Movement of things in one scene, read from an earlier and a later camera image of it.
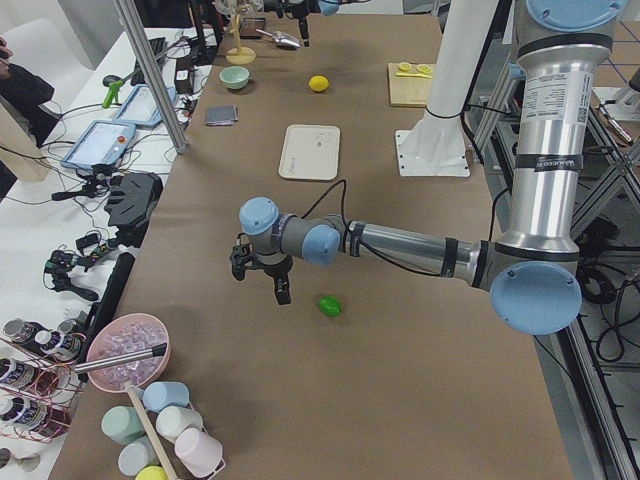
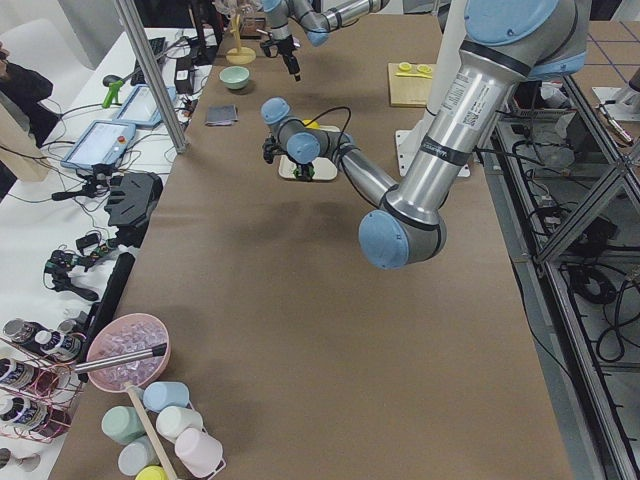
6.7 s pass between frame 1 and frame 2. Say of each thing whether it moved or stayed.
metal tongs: stayed
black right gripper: moved
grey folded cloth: stayed
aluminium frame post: stayed
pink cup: stayed
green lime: moved
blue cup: stayed
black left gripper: moved
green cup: stayed
